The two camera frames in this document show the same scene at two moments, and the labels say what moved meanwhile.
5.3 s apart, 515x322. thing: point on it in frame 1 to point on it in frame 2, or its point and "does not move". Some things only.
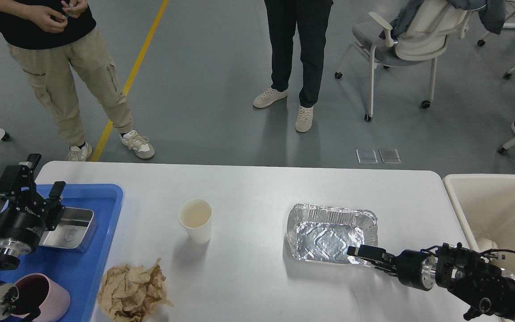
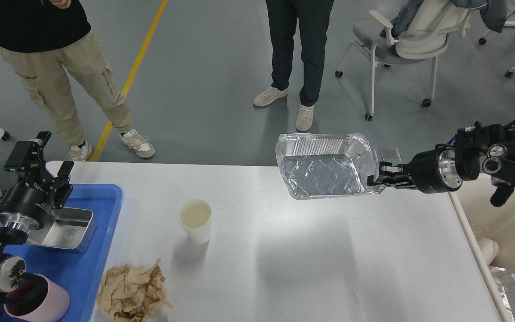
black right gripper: x=415 y=269 to x=436 y=171
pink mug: x=38 y=290 does not move
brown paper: x=127 y=294 does not move
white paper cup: x=196 y=215 does not move
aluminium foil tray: x=322 y=233 to x=322 y=164
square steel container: x=74 y=230 does not move
